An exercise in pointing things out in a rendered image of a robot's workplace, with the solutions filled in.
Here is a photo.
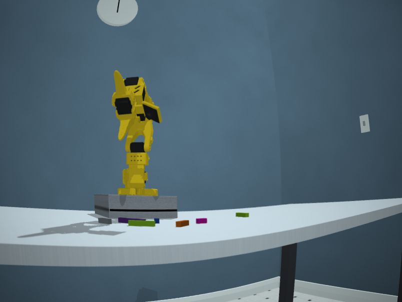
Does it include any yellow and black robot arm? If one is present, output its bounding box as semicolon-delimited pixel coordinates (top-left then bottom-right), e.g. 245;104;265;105
117;77;158;196

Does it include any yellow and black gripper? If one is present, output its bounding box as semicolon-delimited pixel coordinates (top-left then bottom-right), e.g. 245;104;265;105
111;70;162;141

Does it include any lime green rod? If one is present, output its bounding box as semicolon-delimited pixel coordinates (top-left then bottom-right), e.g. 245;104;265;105
236;212;249;217
128;220;156;227

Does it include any dark grey rod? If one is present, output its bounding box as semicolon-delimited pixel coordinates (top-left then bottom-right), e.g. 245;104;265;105
98;218;112;224

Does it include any magenta rod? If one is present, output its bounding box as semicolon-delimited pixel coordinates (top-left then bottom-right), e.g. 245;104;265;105
196;218;207;224

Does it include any dark purple rod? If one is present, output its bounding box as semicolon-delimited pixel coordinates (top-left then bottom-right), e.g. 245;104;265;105
118;217;146;224

